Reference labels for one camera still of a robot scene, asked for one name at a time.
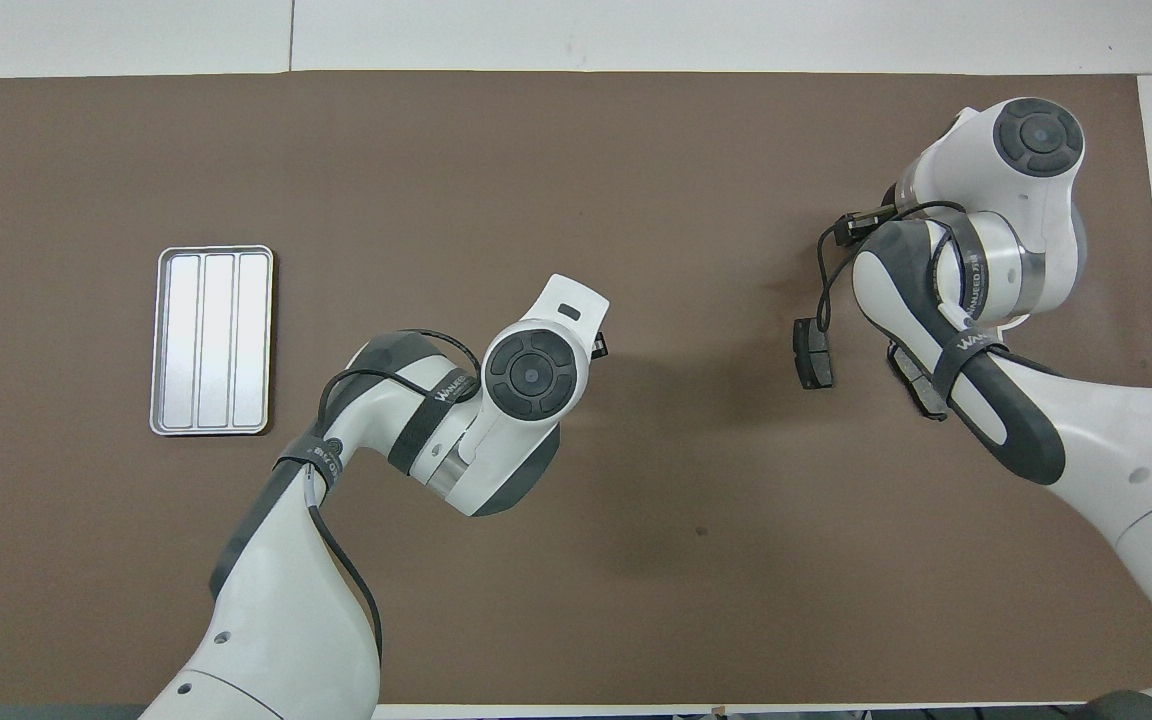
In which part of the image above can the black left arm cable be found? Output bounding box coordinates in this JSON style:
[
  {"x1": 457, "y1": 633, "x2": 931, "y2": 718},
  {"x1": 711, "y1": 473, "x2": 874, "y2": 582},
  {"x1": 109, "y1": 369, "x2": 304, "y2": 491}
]
[{"x1": 301, "y1": 328, "x2": 485, "y2": 661}]

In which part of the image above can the rectangular dark grey brake pad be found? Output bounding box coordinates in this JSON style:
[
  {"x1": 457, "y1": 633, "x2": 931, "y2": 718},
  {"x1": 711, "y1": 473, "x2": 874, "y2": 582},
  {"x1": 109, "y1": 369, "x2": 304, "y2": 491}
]
[{"x1": 792, "y1": 317, "x2": 835, "y2": 390}]

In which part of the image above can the curved dark grey brake pad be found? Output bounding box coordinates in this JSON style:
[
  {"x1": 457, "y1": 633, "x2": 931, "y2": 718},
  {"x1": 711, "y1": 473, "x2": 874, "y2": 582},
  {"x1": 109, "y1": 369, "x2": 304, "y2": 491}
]
[{"x1": 886, "y1": 342, "x2": 950, "y2": 422}]

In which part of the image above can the silver metal tray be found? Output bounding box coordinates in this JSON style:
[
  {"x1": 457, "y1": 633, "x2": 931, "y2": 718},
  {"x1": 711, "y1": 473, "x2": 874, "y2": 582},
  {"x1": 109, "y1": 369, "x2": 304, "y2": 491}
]
[{"x1": 149, "y1": 245, "x2": 275, "y2": 437}]

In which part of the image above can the brown table mat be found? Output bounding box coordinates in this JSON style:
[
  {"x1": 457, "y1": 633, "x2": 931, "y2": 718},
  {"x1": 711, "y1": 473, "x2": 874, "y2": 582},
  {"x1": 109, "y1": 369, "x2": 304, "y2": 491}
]
[{"x1": 0, "y1": 72, "x2": 1152, "y2": 706}]

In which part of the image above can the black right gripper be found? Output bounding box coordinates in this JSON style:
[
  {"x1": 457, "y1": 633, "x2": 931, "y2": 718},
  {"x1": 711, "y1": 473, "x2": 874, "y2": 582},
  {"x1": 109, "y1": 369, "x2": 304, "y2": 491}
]
[{"x1": 832, "y1": 204, "x2": 900, "y2": 249}]

